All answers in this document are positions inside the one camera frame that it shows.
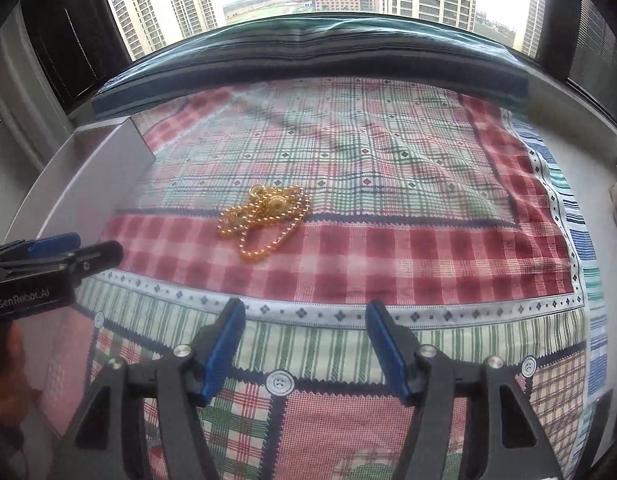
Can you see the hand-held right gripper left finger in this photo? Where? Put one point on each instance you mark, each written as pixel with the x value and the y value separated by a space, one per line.
pixel 223 355

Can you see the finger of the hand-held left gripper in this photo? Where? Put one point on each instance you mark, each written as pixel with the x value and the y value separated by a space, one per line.
pixel 101 255
pixel 53 243

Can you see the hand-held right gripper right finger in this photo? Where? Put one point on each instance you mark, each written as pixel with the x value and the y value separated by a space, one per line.
pixel 388 350

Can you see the white drawer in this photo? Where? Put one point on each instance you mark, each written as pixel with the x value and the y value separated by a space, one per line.
pixel 98 180

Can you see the person's left hand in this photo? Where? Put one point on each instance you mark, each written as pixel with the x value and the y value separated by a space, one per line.
pixel 8 375

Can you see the plaid patchwork blanket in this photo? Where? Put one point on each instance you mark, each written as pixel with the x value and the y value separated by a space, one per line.
pixel 388 260

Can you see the blue green striped cushion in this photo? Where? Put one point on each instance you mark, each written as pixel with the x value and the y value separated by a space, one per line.
pixel 313 45

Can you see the low brown building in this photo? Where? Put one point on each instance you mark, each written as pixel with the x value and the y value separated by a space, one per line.
pixel 343 0

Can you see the narrow high-rise building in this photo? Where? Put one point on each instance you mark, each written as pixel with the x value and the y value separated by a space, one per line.
pixel 533 25

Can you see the black window frame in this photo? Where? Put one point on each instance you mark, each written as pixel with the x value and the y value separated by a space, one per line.
pixel 588 35
pixel 73 25

